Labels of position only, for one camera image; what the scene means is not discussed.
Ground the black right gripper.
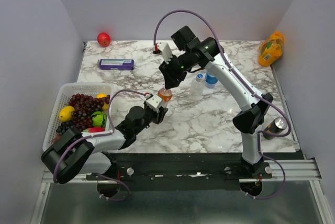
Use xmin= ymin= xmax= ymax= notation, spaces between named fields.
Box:
xmin=157 ymin=52 xmax=193 ymax=91

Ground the orange drink bottle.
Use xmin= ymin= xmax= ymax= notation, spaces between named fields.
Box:
xmin=158 ymin=87 xmax=172 ymax=102

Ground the clear bottle blue label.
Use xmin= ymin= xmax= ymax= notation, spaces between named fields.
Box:
xmin=205 ymin=72 xmax=218 ymax=88

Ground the blue white bottle cap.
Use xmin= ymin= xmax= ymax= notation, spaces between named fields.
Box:
xmin=196 ymin=73 xmax=204 ymax=80

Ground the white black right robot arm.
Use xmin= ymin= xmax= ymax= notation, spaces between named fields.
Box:
xmin=154 ymin=26 xmax=273 ymax=178

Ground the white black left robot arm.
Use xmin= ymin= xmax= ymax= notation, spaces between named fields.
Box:
xmin=41 ymin=105 xmax=168 ymax=184

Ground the yellow lemon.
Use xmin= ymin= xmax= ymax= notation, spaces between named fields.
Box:
xmin=96 ymin=93 xmax=109 ymax=111
xmin=58 ymin=106 xmax=75 ymax=122

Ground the green toy fruit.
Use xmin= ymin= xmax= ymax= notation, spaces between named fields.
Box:
xmin=91 ymin=111 xmax=107 ymax=128

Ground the red toy fruit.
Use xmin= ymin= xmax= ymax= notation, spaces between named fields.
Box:
xmin=82 ymin=127 xmax=105 ymax=133

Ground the purple white box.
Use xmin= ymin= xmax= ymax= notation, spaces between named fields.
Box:
xmin=97 ymin=59 xmax=135 ymax=71

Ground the red grape bunch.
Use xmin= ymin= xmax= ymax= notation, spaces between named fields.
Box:
xmin=69 ymin=94 xmax=107 ymax=131

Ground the red apple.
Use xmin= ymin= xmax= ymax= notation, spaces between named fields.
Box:
xmin=97 ymin=32 xmax=111 ymax=47

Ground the white plastic basket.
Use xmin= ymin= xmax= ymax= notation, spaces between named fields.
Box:
xmin=42 ymin=82 xmax=115 ymax=152

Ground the dark grape bunch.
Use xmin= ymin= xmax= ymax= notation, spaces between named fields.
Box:
xmin=56 ymin=120 xmax=74 ymax=136

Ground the yellow snack bag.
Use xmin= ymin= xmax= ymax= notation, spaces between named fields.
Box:
xmin=258 ymin=31 xmax=284 ymax=67

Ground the black gold can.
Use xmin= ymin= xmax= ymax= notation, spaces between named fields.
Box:
xmin=262 ymin=117 xmax=287 ymax=140

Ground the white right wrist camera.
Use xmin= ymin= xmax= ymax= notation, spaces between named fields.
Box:
xmin=155 ymin=42 xmax=173 ymax=64

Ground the black mounting rail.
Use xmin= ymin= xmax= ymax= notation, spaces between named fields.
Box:
xmin=102 ymin=153 xmax=272 ymax=192

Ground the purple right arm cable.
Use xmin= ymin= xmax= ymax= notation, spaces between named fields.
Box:
xmin=153 ymin=10 xmax=292 ymax=200

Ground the aluminium rail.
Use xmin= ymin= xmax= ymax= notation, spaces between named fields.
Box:
xmin=239 ymin=159 xmax=322 ymax=183

